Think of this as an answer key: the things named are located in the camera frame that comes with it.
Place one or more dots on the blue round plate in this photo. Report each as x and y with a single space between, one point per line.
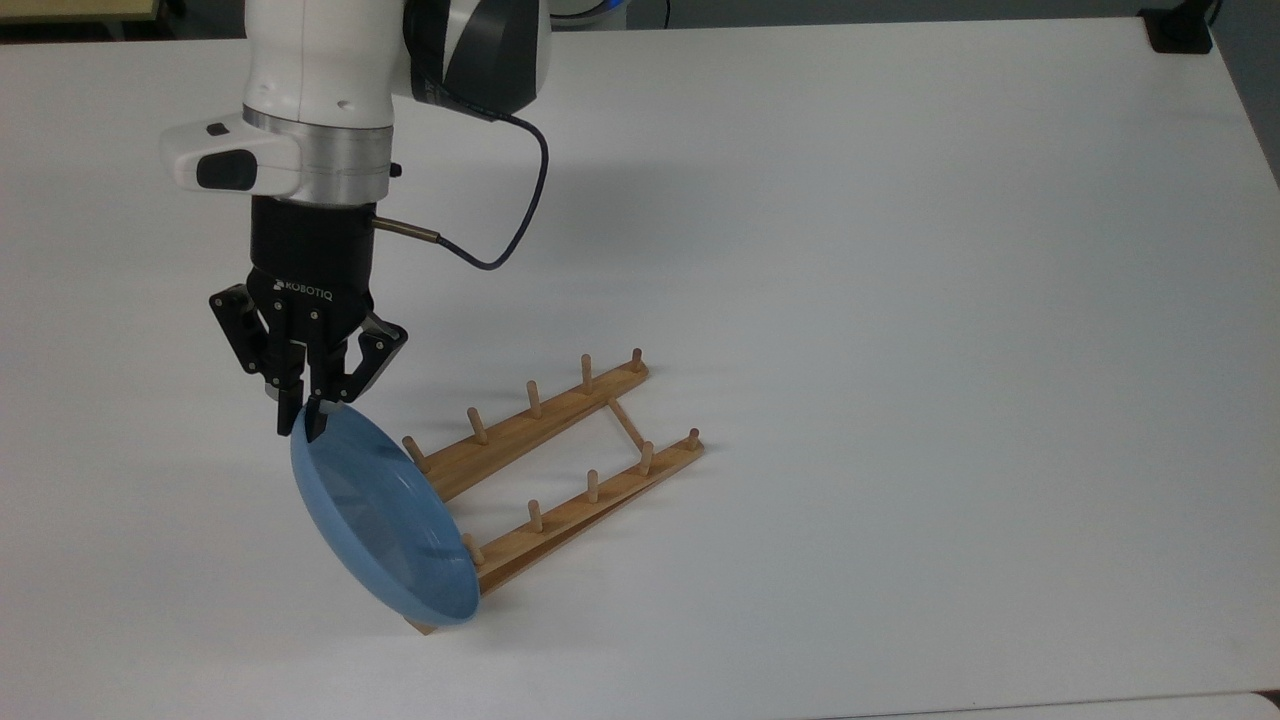
385 525

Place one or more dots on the yellow wooden furniture edge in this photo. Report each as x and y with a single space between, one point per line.
70 10

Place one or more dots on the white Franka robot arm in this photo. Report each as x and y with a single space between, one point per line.
320 90

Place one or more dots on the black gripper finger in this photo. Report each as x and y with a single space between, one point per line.
262 345
370 355

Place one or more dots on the wooden peg plate rack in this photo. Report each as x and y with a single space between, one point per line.
525 430

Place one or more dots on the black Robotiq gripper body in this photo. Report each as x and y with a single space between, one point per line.
312 250

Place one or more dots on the black table clamp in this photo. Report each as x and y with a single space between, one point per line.
1178 30

